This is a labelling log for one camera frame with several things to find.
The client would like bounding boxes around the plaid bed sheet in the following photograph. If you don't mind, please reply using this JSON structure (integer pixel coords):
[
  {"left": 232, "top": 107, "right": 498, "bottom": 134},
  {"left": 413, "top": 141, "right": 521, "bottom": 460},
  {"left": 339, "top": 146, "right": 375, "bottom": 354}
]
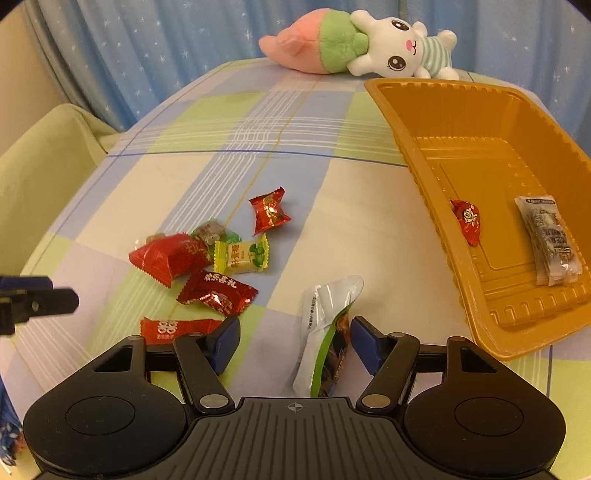
[{"left": 0, "top": 58, "right": 591, "bottom": 462}]

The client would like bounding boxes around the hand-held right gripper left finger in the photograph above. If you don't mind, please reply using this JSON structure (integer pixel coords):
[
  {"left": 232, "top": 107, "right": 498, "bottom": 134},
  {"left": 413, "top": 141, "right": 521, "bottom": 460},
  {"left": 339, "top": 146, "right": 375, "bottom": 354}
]
[{"left": 92, "top": 316, "right": 242, "bottom": 416}]

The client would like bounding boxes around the pink green peach plush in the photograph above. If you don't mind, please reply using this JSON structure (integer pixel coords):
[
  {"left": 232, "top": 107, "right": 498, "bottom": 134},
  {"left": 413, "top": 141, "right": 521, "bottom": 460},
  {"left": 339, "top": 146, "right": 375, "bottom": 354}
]
[{"left": 259, "top": 10, "right": 370, "bottom": 75}]

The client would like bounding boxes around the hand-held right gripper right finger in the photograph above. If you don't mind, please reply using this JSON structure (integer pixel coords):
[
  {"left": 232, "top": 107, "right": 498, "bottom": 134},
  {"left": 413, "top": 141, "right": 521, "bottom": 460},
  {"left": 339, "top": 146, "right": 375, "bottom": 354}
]
[{"left": 349, "top": 316, "right": 502, "bottom": 418}]

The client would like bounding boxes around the blue patterned cloth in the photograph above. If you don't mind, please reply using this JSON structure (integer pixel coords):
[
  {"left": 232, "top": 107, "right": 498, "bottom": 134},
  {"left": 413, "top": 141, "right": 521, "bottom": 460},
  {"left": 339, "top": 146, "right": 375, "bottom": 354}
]
[{"left": 0, "top": 378, "right": 24, "bottom": 464}]

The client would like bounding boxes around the clear grey snack packet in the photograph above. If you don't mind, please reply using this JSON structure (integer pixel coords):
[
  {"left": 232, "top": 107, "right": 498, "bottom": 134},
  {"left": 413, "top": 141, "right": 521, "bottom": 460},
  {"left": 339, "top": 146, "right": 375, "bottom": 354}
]
[{"left": 515, "top": 195, "right": 583, "bottom": 287}]

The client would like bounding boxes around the light green cushion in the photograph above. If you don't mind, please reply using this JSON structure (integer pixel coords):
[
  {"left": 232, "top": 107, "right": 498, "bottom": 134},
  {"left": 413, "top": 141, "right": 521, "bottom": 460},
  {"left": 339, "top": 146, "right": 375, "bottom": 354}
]
[{"left": 0, "top": 104, "right": 123, "bottom": 278}]

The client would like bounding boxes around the small red foil candy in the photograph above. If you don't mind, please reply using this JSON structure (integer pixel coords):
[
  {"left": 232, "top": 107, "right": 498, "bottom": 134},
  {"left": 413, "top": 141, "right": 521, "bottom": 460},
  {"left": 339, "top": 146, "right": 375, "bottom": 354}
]
[{"left": 450, "top": 198, "right": 482, "bottom": 247}]

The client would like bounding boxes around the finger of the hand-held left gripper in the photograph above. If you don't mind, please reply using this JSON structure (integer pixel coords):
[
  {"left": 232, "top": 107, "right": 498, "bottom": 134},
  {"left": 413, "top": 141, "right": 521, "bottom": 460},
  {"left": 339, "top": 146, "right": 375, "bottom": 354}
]
[
  {"left": 0, "top": 287, "right": 79, "bottom": 337},
  {"left": 0, "top": 274, "right": 51, "bottom": 292}
]

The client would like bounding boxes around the red foil candy packet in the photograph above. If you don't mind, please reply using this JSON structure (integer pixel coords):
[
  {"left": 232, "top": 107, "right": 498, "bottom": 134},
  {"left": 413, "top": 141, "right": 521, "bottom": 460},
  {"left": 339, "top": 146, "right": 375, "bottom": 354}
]
[{"left": 176, "top": 268, "right": 258, "bottom": 317}]

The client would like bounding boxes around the square red candy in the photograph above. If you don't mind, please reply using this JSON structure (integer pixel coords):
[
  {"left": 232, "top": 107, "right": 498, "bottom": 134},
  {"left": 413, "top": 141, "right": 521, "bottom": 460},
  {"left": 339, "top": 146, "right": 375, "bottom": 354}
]
[{"left": 248, "top": 186, "right": 293, "bottom": 236}]

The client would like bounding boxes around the yellow green candy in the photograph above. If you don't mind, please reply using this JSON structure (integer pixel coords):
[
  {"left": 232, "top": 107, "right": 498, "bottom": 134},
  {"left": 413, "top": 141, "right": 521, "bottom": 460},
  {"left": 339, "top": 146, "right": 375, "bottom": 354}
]
[{"left": 213, "top": 233, "right": 269, "bottom": 274}]

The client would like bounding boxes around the orange plastic tray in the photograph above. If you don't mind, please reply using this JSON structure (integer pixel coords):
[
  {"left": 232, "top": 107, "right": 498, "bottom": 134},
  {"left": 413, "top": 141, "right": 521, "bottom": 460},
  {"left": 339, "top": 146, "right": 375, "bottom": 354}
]
[{"left": 364, "top": 78, "right": 591, "bottom": 361}]

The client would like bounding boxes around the green dark candy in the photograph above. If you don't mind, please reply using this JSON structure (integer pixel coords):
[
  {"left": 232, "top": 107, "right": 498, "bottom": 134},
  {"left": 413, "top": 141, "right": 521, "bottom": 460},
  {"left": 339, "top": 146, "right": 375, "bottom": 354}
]
[{"left": 190, "top": 218, "right": 242, "bottom": 247}]

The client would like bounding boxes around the blue starred curtain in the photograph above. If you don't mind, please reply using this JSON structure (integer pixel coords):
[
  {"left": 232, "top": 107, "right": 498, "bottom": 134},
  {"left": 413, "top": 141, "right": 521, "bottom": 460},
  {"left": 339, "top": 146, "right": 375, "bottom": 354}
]
[{"left": 23, "top": 0, "right": 591, "bottom": 132}]

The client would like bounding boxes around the white rabbit plush toy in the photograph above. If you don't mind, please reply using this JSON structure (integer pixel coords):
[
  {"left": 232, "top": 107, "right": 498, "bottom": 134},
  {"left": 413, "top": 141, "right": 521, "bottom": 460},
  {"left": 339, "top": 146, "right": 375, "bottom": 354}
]
[{"left": 348, "top": 9, "right": 459, "bottom": 80}]

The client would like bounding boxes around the large red candy packet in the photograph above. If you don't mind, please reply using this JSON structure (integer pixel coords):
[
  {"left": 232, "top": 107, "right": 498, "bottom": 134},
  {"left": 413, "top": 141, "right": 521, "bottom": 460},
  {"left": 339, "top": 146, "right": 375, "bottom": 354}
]
[{"left": 128, "top": 233, "right": 213, "bottom": 289}]

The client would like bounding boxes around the silver green snack packet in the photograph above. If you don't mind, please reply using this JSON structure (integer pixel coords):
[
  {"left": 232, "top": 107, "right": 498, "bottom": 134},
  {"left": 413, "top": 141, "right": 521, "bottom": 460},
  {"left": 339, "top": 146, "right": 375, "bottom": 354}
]
[{"left": 292, "top": 275, "right": 365, "bottom": 398}]

